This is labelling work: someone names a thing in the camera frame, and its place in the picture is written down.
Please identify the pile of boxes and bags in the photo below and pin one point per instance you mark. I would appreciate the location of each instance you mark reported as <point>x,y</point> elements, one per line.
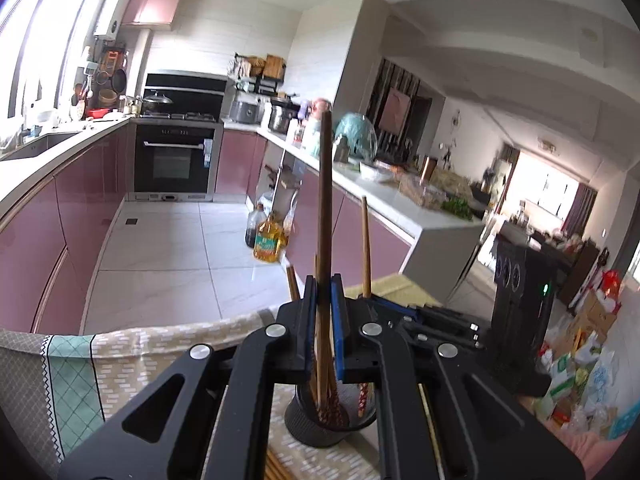
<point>590,360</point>

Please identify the pink base cabinets under window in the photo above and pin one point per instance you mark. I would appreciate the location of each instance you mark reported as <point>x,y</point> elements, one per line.
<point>75,200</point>

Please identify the green vegetables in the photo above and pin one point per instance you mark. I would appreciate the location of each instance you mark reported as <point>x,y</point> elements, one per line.
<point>457,208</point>

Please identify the black range hood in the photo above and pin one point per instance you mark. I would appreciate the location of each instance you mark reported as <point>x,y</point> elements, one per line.
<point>185,90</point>

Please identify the patterned tablecloth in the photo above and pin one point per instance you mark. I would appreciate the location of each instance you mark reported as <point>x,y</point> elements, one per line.
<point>115,345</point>

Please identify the red basin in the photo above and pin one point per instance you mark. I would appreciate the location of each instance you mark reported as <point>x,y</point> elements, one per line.
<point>97,113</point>

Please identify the pink base cabinets with island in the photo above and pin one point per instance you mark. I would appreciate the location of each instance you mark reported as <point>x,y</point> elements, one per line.
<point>235,160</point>

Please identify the built-in black oven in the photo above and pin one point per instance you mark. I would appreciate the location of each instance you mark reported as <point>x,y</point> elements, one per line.
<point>172,160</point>

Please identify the clear food container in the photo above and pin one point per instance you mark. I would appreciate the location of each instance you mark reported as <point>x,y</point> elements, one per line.
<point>422,194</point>

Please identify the black mesh holder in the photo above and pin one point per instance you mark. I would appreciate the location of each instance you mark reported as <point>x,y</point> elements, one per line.
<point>310,432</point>

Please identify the dark slatted partition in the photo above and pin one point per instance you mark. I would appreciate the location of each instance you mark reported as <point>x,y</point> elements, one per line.
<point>420,110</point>

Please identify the steel thermos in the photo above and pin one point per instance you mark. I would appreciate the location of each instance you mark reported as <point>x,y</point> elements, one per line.
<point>341,150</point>

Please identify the dark living room cabinet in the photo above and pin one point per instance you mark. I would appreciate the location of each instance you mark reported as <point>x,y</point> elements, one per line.
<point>570,265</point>

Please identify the white water heater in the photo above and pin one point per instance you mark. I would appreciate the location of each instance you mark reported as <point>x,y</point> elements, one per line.
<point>112,10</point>

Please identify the hanging frying pan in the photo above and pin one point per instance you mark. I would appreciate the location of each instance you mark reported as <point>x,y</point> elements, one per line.
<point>119,81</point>

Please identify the kitchen sink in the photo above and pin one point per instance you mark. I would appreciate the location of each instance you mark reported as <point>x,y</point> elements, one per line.
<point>45,142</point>

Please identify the copper tumbler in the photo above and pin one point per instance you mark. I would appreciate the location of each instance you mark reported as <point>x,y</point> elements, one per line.
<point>430,169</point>

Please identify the black storage rack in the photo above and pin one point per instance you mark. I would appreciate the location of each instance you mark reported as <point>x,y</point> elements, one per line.
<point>255,85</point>

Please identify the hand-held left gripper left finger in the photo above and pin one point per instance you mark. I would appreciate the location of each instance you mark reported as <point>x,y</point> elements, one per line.
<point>310,330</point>

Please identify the pink kettle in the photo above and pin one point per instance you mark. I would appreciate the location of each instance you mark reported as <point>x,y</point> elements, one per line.
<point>320,109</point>

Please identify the pale green jug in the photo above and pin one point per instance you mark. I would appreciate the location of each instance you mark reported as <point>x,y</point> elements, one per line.
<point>310,137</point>

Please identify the pink wall cabinet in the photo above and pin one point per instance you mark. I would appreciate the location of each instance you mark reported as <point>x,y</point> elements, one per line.
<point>152,2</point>

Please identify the silver rice cooker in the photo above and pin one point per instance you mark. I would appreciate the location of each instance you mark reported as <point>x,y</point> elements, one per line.
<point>245,112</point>

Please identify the framed wall picture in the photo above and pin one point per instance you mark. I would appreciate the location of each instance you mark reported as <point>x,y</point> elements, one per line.
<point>395,110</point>

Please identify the wooden bowl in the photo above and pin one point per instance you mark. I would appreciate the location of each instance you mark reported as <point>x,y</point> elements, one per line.
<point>107,97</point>

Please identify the yellow cloth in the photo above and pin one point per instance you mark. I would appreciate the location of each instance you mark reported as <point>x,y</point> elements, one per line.
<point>395,287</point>

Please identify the gas stove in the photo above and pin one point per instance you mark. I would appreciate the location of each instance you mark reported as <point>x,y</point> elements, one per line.
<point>190,117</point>

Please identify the red-patterned wooden chopstick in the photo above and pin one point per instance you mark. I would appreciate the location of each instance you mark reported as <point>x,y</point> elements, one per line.
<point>326,185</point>
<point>366,250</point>

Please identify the kitchen window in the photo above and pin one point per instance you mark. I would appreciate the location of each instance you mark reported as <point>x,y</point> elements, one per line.
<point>45,25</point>

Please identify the wooden cutting board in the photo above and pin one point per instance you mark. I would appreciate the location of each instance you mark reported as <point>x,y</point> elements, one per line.
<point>275,66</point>

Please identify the dark liquid bottle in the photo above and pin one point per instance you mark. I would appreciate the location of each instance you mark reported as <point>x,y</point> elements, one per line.
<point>255,227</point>

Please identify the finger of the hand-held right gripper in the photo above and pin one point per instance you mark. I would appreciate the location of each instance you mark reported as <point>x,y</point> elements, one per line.
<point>450,335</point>
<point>397,305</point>

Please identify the yellow cooking oil bottle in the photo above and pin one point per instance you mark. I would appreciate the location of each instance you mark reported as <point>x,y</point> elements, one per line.
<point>269,242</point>

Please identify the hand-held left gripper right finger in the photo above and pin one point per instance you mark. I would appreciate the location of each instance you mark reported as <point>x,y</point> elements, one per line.
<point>337,330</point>

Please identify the steel stock pot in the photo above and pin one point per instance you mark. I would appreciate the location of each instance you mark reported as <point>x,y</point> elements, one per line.
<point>280,119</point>

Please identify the wok with lid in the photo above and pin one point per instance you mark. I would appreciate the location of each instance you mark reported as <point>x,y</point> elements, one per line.
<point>157,102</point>

